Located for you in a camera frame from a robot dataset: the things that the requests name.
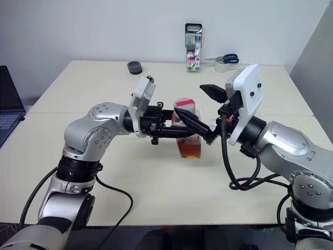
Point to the clear bottle with brown drink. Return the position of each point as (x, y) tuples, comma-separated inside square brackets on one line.
[(190, 149)]

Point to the marker pen set case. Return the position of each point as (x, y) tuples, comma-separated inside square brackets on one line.
[(193, 49)]

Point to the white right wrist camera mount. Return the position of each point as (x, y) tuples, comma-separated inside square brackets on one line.
[(249, 86)]

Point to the grey partition panel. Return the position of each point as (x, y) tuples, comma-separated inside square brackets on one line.
[(317, 65)]

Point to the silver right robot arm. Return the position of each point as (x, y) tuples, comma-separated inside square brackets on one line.
[(286, 145)]

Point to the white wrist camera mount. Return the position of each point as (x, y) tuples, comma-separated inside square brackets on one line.
[(249, 86), (141, 91)]

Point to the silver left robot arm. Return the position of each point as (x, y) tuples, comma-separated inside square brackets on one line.
[(86, 127)]

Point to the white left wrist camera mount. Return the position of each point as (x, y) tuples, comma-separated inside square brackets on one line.
[(141, 91)]

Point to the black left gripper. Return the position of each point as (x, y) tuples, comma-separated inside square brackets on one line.
[(153, 114)]

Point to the clear tape roll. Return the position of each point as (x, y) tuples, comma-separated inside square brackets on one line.
[(221, 67)]

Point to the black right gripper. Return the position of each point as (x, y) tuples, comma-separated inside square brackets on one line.
[(235, 101)]

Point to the dark laptop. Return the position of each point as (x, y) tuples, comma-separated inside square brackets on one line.
[(7, 104)]

